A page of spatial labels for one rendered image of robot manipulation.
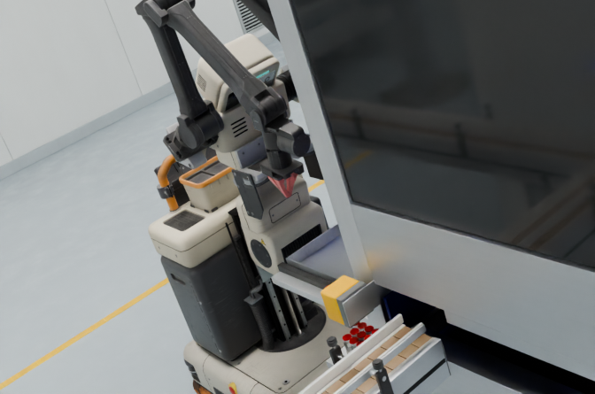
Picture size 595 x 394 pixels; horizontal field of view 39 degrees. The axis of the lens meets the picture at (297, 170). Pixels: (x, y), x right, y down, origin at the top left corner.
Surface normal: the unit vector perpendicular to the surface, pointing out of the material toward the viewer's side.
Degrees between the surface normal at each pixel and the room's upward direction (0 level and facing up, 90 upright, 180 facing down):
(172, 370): 0
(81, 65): 90
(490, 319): 90
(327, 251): 0
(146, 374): 0
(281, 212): 98
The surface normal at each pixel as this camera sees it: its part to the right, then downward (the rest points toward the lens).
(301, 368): -0.29, -0.88
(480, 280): -0.74, 0.46
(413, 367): 0.60, 0.15
